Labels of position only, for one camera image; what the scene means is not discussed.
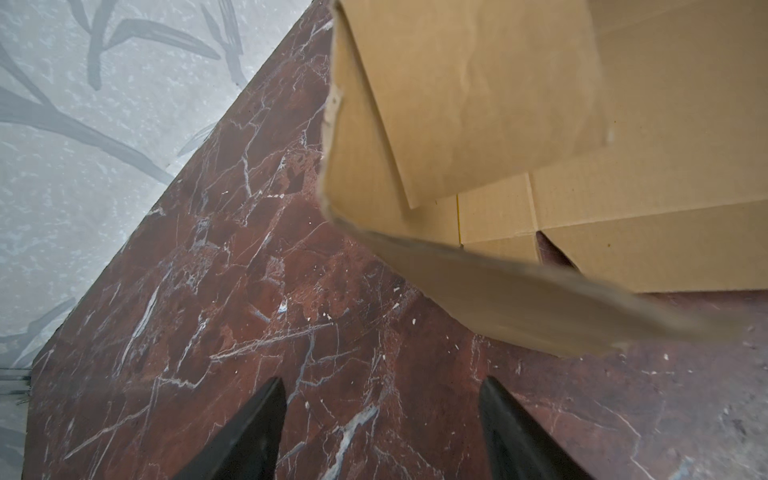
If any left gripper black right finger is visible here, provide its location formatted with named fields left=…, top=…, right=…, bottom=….
left=479, top=376, right=593, bottom=480

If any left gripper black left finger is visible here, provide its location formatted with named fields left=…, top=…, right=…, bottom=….
left=174, top=377, right=287, bottom=480

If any brown cardboard box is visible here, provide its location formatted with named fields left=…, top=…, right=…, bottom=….
left=318, top=1, right=767, bottom=356

